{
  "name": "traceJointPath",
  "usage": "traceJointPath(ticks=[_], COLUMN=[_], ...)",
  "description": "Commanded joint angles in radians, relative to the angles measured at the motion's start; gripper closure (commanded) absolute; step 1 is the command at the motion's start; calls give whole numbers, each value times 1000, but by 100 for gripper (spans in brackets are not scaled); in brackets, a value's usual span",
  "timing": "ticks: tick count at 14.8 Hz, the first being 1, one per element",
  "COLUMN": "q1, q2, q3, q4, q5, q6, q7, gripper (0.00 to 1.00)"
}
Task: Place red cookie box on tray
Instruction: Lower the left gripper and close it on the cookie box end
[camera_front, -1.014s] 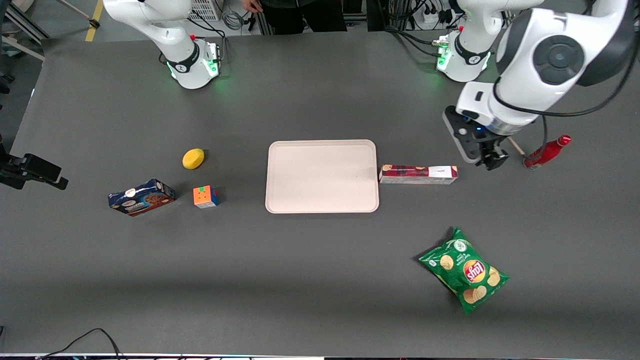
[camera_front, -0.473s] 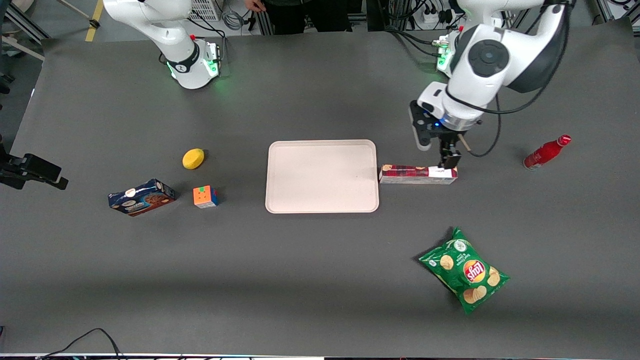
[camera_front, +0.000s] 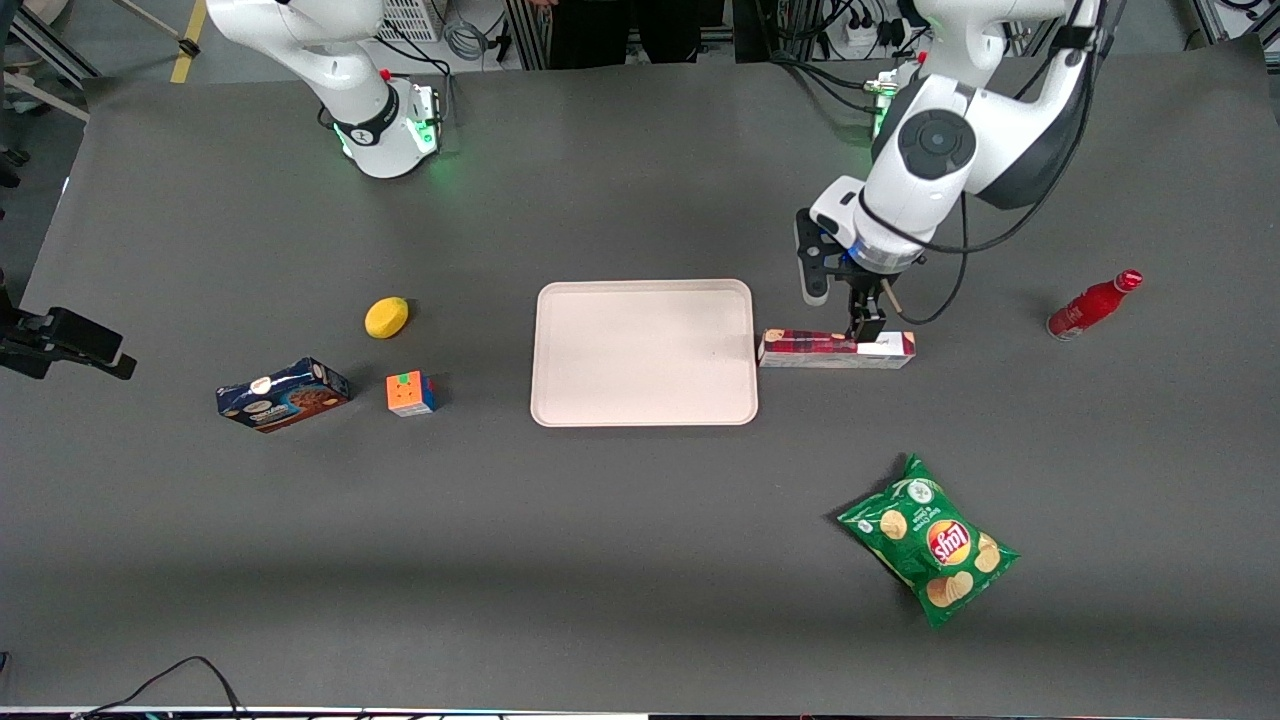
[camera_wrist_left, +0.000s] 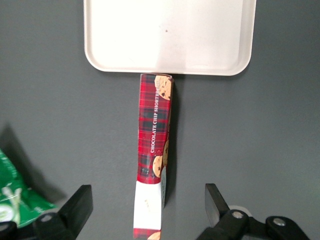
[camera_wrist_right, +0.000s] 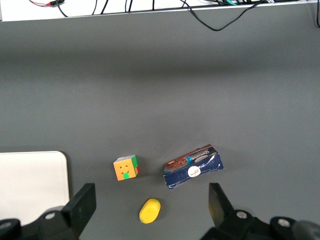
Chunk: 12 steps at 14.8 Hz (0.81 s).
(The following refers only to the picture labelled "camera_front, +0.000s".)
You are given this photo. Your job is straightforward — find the colourful puzzle cube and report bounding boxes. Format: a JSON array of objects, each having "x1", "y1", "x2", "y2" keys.
[{"x1": 386, "y1": 370, "x2": 438, "y2": 418}]

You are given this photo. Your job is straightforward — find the blue cookie box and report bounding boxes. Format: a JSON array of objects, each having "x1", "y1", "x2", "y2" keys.
[{"x1": 216, "y1": 357, "x2": 352, "y2": 434}]

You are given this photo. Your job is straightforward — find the red tartan cookie box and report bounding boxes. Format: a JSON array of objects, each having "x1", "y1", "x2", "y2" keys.
[{"x1": 757, "y1": 329, "x2": 917, "y2": 370}]

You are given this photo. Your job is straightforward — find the green chips bag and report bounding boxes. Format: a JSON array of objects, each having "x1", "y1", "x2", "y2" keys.
[{"x1": 837, "y1": 453, "x2": 1021, "y2": 631}]

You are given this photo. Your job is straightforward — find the thin black floor cable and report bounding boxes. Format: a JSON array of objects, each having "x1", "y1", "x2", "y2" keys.
[{"x1": 70, "y1": 656, "x2": 249, "y2": 720}]

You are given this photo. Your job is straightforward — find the person in black trousers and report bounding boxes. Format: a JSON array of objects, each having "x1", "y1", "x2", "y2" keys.
[{"x1": 546, "y1": 0, "x2": 703, "y2": 71}]

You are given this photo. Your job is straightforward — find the white power strip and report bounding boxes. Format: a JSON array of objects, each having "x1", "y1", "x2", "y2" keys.
[{"x1": 845, "y1": 8, "x2": 903, "y2": 49}]

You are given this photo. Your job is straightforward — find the grey coiled cable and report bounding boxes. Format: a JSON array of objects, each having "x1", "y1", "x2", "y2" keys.
[{"x1": 442, "y1": 0, "x2": 494, "y2": 63}]

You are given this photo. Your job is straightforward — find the yellow lemon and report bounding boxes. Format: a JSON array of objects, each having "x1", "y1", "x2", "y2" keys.
[{"x1": 364, "y1": 296, "x2": 410, "y2": 341}]

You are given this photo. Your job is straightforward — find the black base cable bundle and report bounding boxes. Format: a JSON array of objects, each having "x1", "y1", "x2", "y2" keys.
[{"x1": 770, "y1": 55, "x2": 886, "y2": 114}]

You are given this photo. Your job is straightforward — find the dark grey table mat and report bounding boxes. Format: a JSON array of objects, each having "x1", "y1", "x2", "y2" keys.
[{"x1": 0, "y1": 38, "x2": 1280, "y2": 715}]

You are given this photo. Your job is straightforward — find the beige plastic tray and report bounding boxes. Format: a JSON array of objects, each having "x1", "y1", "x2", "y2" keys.
[{"x1": 530, "y1": 279, "x2": 759, "y2": 428}]

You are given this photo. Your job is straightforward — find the aluminium frame bars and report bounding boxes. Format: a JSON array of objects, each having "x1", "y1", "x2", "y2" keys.
[{"x1": 0, "y1": 0, "x2": 101, "y2": 119}]

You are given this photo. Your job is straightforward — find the red soda bottle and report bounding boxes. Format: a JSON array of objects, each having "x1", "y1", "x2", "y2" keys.
[{"x1": 1046, "y1": 269, "x2": 1144, "y2": 343}]

